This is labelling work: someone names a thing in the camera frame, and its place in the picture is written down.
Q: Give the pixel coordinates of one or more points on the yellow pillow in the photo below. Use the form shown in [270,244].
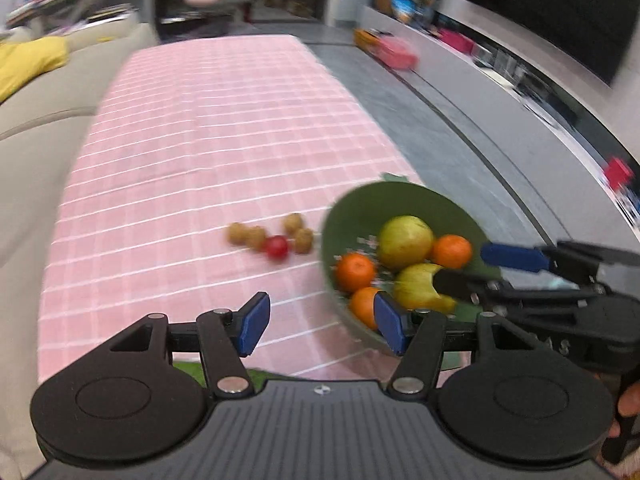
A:
[30,62]

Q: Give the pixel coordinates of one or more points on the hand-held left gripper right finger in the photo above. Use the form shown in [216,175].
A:
[391,322]

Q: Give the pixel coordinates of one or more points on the white television cabinet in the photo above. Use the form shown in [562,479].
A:
[500,105]

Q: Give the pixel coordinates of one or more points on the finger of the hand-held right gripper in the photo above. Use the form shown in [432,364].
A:
[515,257]
[465,285]

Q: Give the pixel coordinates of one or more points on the pink checked tablecloth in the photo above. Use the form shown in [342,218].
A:
[210,135]

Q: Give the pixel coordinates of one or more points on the magenta box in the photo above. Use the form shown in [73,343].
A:
[457,40]

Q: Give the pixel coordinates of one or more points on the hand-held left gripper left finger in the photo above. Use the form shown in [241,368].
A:
[252,322]

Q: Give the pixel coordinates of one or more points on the orange tangerine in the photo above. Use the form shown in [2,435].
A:
[356,272]
[452,251]
[364,307]

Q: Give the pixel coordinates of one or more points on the green colander bowl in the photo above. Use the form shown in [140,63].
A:
[360,210]

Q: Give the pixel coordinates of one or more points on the yellow-green guava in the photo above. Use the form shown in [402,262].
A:
[415,287]
[405,242]

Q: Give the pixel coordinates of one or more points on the blue snack bag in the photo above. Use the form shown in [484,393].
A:
[402,7]

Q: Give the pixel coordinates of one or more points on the black television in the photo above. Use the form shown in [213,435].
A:
[560,5]

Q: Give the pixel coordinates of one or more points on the pink box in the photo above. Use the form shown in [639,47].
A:
[397,52]

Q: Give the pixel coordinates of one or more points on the person's right hand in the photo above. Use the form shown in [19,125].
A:
[631,405]

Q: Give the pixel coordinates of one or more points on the brown longan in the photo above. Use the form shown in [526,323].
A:
[237,233]
[303,241]
[256,238]
[293,222]

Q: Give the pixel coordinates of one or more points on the beige sofa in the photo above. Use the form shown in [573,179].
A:
[45,120]

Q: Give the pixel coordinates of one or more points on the red cherry tomato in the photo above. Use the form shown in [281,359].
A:
[276,248]

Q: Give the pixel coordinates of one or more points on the orange box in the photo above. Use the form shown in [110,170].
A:
[366,39]

